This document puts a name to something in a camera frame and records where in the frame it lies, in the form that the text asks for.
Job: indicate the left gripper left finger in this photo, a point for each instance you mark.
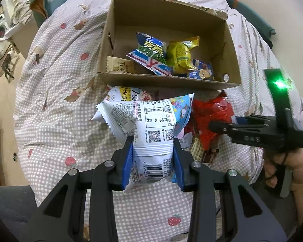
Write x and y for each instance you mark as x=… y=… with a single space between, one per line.
x=60 y=217

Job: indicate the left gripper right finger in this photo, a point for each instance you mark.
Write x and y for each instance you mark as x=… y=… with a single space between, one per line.
x=224 y=207

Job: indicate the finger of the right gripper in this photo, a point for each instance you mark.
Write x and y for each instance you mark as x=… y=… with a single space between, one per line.
x=239 y=132
x=255 y=121

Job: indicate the red snack bag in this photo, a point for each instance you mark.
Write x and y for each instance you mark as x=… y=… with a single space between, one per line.
x=217 y=109

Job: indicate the light blue white snack bag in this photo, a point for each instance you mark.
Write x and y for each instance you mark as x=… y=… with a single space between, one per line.
x=154 y=125

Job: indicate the union jack snack bag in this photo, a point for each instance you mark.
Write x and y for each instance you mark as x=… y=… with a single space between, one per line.
x=151 y=54

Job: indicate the white yellow snack bag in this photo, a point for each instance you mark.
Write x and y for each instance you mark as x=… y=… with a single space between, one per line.
x=123 y=93

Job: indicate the tan long snack bar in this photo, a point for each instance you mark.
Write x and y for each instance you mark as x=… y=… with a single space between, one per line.
x=200 y=154

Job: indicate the person's right hand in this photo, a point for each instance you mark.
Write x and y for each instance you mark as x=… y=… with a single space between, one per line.
x=293 y=160

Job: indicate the pink flat snack packet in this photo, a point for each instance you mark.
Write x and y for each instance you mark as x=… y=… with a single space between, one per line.
x=185 y=139

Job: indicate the blue cartoon snack bag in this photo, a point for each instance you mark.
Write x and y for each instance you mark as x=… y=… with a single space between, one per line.
x=204 y=71

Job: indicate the brown cardboard box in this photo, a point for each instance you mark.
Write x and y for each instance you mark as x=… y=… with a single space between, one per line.
x=168 y=20

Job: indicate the tan brown snack packet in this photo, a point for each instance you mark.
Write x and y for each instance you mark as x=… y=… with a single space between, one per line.
x=120 y=65

